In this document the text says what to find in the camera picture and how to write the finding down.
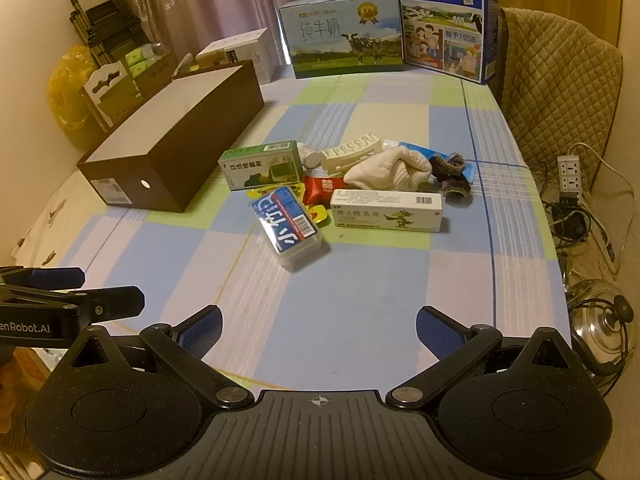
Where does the brown cardboard shoe box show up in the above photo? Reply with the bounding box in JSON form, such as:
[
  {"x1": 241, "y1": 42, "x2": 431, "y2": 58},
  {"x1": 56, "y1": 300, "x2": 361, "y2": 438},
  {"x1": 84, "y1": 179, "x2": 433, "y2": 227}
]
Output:
[{"x1": 76, "y1": 59, "x2": 266, "y2": 213}]

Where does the green landscape picture box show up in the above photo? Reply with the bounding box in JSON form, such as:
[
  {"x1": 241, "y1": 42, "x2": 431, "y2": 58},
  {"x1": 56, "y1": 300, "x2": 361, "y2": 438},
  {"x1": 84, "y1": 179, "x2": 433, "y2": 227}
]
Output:
[{"x1": 277, "y1": 0, "x2": 405, "y2": 80}]

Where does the blue cream tube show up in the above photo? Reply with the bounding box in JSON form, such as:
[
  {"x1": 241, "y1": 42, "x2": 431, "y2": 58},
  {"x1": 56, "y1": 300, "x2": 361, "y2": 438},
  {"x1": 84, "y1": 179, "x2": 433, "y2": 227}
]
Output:
[{"x1": 397, "y1": 141, "x2": 451, "y2": 162}]

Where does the clear plastic box blue label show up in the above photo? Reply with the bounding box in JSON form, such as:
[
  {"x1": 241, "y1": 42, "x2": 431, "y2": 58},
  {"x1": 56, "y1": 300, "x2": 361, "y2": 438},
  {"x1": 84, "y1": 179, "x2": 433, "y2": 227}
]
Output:
[{"x1": 249, "y1": 185, "x2": 331, "y2": 272}]

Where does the dark hair scrunchie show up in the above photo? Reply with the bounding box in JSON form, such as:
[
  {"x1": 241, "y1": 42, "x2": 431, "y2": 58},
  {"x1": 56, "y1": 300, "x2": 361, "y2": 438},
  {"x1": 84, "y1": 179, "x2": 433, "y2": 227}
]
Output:
[{"x1": 429, "y1": 152, "x2": 473, "y2": 201}]

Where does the white knitted sock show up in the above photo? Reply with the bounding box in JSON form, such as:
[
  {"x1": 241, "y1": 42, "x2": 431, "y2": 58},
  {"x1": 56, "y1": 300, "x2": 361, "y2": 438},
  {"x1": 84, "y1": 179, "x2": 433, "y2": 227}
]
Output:
[{"x1": 344, "y1": 146, "x2": 433, "y2": 192}]

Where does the pink curtain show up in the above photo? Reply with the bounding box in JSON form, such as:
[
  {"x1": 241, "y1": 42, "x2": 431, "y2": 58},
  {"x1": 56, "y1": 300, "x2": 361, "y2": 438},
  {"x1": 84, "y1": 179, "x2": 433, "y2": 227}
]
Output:
[{"x1": 112, "y1": 0, "x2": 401, "y2": 56}]

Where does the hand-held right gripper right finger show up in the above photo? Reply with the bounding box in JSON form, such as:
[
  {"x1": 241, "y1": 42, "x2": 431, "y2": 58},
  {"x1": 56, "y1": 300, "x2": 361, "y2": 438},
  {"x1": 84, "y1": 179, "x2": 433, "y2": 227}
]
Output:
[{"x1": 385, "y1": 305, "x2": 576, "y2": 408}]

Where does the white power strip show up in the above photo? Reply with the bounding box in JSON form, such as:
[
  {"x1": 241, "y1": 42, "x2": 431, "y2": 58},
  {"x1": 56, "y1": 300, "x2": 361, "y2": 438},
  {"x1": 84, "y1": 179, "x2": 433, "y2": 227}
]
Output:
[{"x1": 556, "y1": 155, "x2": 583, "y2": 196}]

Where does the wooden desk organizer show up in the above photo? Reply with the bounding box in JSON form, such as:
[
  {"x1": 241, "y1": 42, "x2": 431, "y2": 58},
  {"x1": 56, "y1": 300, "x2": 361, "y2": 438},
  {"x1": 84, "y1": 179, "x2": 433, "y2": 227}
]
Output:
[{"x1": 82, "y1": 52, "x2": 181, "y2": 126}]

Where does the green medicine box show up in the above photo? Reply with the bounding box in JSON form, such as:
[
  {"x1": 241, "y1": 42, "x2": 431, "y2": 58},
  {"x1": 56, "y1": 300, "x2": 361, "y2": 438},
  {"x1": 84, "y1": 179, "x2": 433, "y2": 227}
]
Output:
[{"x1": 218, "y1": 140, "x2": 306, "y2": 191}]

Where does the white cardboard box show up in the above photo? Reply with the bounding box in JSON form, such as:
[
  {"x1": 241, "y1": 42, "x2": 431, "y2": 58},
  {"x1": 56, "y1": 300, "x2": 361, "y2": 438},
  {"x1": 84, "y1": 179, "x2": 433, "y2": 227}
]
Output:
[{"x1": 196, "y1": 27, "x2": 283, "y2": 85}]

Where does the white hair claw clip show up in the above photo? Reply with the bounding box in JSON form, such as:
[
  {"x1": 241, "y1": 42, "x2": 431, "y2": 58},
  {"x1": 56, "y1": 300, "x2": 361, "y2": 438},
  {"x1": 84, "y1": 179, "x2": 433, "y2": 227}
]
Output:
[{"x1": 320, "y1": 131, "x2": 385, "y2": 181}]

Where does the yellow plastic bag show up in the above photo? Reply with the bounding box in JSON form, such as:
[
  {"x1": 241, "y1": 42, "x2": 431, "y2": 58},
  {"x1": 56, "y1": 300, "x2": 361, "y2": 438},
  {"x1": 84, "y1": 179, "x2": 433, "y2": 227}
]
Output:
[{"x1": 46, "y1": 45, "x2": 93, "y2": 148}]

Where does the black cable tangle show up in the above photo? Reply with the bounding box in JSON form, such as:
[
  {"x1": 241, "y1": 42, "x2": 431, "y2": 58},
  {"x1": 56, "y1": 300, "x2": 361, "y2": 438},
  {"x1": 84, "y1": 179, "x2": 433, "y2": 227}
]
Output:
[{"x1": 542, "y1": 195, "x2": 608, "y2": 261}]

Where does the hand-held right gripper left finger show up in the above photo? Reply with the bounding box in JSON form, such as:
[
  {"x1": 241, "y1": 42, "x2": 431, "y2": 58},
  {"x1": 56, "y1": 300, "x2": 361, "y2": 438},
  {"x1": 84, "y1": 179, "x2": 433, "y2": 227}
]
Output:
[{"x1": 65, "y1": 304, "x2": 256, "y2": 408}]

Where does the small white plastic bottle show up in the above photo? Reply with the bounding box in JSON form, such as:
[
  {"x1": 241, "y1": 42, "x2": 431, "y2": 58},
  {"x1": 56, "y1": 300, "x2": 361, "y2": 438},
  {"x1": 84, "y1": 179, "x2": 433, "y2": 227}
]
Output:
[{"x1": 297, "y1": 142, "x2": 326, "y2": 170}]

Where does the red candy packet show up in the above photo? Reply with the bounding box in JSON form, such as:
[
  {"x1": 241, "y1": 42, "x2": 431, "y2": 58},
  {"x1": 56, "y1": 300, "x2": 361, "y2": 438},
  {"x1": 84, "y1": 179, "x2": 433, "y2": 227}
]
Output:
[{"x1": 302, "y1": 175, "x2": 348, "y2": 207}]

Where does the white ointment box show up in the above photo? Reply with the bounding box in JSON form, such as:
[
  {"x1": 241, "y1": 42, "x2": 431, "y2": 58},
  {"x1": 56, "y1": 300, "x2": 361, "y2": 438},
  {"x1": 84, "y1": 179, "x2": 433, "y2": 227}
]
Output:
[{"x1": 330, "y1": 189, "x2": 445, "y2": 233}]

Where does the beige quilted chair cover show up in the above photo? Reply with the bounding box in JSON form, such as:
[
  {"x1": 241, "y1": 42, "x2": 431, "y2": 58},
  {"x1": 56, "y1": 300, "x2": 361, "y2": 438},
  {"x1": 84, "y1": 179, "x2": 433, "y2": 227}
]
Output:
[{"x1": 500, "y1": 6, "x2": 625, "y2": 196}]

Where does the dark blue milk carton case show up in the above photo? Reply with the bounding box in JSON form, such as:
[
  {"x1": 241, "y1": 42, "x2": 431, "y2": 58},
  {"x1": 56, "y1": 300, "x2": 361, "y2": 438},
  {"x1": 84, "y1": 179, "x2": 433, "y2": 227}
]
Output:
[{"x1": 394, "y1": 0, "x2": 500, "y2": 86}]

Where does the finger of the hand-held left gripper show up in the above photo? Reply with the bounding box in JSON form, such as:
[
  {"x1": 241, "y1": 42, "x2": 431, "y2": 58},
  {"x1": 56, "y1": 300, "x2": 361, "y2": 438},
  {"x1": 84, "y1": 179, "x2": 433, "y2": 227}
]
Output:
[
  {"x1": 0, "y1": 285, "x2": 146, "y2": 322},
  {"x1": 0, "y1": 266, "x2": 86, "y2": 292}
]

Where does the black folding rack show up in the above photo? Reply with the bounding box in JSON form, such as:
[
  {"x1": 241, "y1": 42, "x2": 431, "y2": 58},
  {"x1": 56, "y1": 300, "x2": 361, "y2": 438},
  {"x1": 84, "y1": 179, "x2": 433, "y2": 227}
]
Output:
[{"x1": 67, "y1": 0, "x2": 136, "y2": 53}]

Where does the steel pot lid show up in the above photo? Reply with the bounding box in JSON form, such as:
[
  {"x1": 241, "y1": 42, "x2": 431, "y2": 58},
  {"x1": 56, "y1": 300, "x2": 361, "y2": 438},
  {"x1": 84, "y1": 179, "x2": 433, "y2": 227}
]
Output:
[{"x1": 565, "y1": 279, "x2": 638, "y2": 401}]

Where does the green small carton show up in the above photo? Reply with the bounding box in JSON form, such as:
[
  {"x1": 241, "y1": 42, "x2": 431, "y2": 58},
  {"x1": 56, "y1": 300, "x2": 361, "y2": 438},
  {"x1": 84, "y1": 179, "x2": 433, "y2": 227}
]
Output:
[{"x1": 125, "y1": 46, "x2": 163, "y2": 75}]

